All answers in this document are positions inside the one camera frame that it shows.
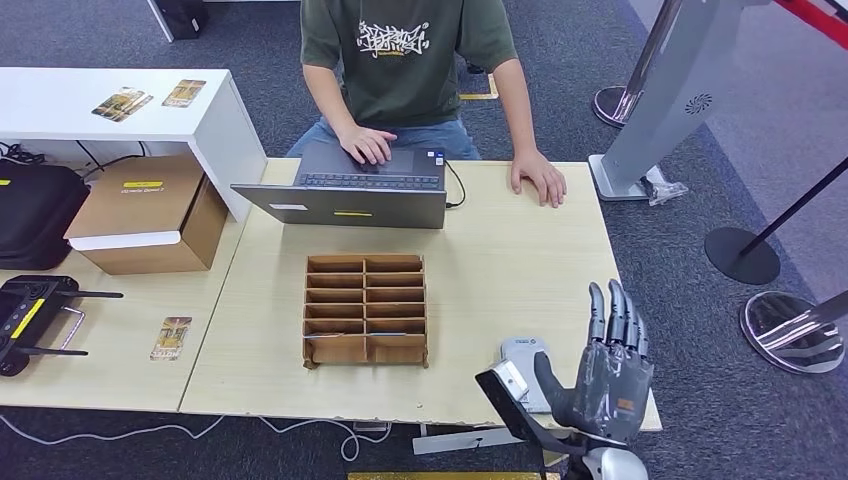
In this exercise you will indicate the wooden card rack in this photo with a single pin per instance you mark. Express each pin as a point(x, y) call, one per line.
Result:
point(366, 308)

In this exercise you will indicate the person's left hand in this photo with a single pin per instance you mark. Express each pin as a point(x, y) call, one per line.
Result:
point(538, 175)

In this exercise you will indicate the chrome stanchion post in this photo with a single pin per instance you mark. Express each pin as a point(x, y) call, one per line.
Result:
point(652, 46)
point(792, 341)

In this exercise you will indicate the clear plastic bag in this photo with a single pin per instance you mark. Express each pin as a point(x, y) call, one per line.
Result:
point(666, 191)

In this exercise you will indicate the person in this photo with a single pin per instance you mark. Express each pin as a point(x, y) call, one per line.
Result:
point(397, 86)

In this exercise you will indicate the person's right hand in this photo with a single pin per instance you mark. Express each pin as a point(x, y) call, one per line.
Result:
point(368, 142)

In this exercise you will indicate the grey laptop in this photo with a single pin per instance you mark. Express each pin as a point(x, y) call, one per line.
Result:
point(344, 208)

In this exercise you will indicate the wooden desk leg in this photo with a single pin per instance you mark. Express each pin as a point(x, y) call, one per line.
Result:
point(556, 457)

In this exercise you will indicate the black computer tower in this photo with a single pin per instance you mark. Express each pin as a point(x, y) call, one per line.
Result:
point(184, 16)

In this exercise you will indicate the black carrying case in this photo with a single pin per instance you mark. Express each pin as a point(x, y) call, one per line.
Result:
point(36, 215)

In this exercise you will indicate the grey card reader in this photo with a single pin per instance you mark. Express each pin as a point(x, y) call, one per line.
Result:
point(523, 348)

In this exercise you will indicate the brown cardboard box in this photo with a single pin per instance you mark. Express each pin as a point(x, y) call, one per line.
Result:
point(140, 202)

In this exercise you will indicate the white flat board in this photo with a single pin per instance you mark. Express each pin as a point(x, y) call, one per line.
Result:
point(457, 442)

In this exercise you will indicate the person's left forearm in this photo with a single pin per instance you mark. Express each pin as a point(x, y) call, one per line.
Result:
point(517, 106)

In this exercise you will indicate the person's right forearm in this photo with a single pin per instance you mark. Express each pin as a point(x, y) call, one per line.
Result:
point(328, 99)

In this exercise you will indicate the grey power adapter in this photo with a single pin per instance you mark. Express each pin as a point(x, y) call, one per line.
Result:
point(371, 427)

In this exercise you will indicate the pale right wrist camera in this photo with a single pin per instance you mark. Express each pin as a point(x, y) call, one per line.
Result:
point(510, 379)

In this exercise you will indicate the red barrier belt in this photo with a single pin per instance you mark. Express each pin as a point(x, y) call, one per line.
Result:
point(815, 23)

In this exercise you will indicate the white shelf unit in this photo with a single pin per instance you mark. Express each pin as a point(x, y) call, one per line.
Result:
point(53, 99)

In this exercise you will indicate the black controller with antennas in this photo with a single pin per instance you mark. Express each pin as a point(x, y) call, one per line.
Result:
point(26, 321)

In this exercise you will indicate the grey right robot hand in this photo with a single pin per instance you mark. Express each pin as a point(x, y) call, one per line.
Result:
point(613, 391)

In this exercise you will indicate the black stanchion post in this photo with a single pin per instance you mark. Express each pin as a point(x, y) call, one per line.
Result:
point(740, 258)

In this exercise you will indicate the silver kiosk stand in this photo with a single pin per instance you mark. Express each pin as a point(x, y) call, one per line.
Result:
point(672, 99)

